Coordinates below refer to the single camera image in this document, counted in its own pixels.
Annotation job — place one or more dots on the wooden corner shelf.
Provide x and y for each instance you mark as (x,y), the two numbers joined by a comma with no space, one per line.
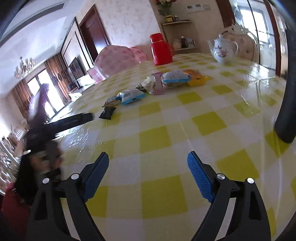
(182,36)

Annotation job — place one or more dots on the white tv cabinet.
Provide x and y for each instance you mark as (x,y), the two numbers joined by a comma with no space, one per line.
(82,85)

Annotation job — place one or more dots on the red thermos jug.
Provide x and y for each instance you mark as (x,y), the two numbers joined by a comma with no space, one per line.
(161,50)

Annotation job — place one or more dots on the dark wooden door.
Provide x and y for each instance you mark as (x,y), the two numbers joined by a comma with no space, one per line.
(94,33)

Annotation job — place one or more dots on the orange snack bag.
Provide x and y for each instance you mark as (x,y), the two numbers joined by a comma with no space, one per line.
(195,78)

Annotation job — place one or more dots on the grey blue snack packet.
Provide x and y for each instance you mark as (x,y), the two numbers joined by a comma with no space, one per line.
(129,95)

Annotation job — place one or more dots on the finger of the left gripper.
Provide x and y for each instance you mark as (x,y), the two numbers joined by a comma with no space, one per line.
(68,123)

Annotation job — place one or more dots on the small black snack packet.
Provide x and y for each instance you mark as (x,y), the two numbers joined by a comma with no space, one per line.
(107,113)

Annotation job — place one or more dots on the white ornate chair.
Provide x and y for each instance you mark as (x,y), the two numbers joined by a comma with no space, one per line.
(247,42)

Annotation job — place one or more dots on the wall mounted television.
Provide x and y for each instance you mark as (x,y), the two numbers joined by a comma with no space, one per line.
(76,69)

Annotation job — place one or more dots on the black handle pole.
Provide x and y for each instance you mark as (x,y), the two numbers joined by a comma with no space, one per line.
(285,122)

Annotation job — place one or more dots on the flower vase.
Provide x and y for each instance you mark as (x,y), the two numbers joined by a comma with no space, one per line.
(164,6)

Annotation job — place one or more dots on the cream white snack packet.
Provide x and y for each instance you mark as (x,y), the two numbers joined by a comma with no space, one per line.
(148,86)

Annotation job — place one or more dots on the small beige snack packet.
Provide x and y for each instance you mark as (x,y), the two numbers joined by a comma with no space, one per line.
(112,101)

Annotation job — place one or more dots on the crystal chandelier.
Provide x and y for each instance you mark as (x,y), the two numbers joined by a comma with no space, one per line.
(24,68)

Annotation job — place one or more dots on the large grey blue snack bag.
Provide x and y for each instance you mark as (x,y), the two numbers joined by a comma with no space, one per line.
(176,76)

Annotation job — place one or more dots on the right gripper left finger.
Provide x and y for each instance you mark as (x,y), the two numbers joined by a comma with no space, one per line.
(47,220)

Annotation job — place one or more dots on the pink checkered covered chair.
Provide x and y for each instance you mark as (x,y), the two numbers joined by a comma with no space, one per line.
(114,59)

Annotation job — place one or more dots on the person's left hand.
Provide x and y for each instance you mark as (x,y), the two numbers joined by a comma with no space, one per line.
(47,163)

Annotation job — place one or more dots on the white floral teapot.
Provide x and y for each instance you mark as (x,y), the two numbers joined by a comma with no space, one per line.
(223,50)

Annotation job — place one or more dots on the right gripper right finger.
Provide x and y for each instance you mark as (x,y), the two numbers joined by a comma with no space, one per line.
(249,219)

